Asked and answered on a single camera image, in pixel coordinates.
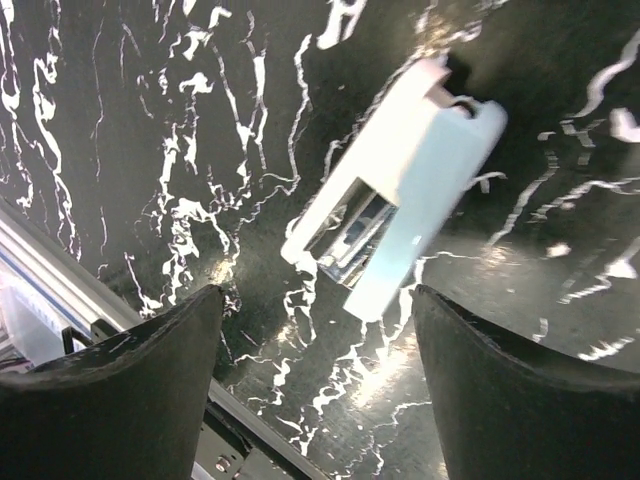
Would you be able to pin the aluminium rail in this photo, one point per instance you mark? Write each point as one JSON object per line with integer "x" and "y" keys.
{"x": 50, "y": 305}

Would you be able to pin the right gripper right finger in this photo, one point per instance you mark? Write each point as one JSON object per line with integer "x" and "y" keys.
{"x": 506, "y": 407}

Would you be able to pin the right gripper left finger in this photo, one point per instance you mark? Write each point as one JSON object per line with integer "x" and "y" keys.
{"x": 35, "y": 443}

